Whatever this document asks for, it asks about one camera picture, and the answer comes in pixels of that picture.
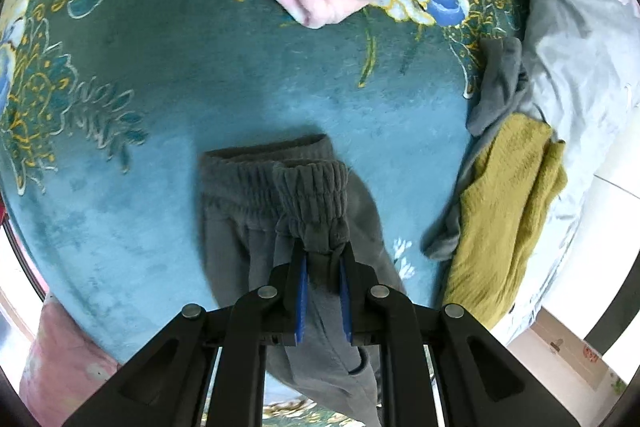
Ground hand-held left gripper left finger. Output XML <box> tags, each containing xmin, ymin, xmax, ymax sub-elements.
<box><xmin>62</xmin><ymin>241</ymin><xmax>308</xmax><ymax>427</ymax></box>

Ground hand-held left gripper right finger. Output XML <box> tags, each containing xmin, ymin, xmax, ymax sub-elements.
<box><xmin>340</xmin><ymin>243</ymin><xmax>587</xmax><ymax>427</ymax></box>

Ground grey sweatpants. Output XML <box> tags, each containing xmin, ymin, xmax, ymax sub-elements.
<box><xmin>199</xmin><ymin>134</ymin><xmax>407</xmax><ymax>426</ymax></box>

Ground mustard yellow knit garment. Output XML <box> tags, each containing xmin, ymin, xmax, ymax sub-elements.
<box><xmin>442</xmin><ymin>114</ymin><xmax>568</xmax><ymax>331</ymax></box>

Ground white cardboard box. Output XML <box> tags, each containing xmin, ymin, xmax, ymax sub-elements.
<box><xmin>507</xmin><ymin>307</ymin><xmax>629</xmax><ymax>410</ymax></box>

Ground teal floral blanket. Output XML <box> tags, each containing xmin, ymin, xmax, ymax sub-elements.
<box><xmin>0</xmin><ymin>0</ymin><xmax>526</xmax><ymax>427</ymax></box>

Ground pink floral bedding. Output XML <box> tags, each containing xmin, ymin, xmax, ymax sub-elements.
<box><xmin>19</xmin><ymin>295</ymin><xmax>121</xmax><ymax>419</ymax></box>

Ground grey long garment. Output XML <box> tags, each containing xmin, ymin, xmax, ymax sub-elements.
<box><xmin>421</xmin><ymin>38</ymin><xmax>532</xmax><ymax>262</ymax></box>

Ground light grey floral quilt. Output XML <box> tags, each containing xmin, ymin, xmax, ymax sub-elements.
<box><xmin>450</xmin><ymin>0</ymin><xmax>640</xmax><ymax>348</ymax></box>

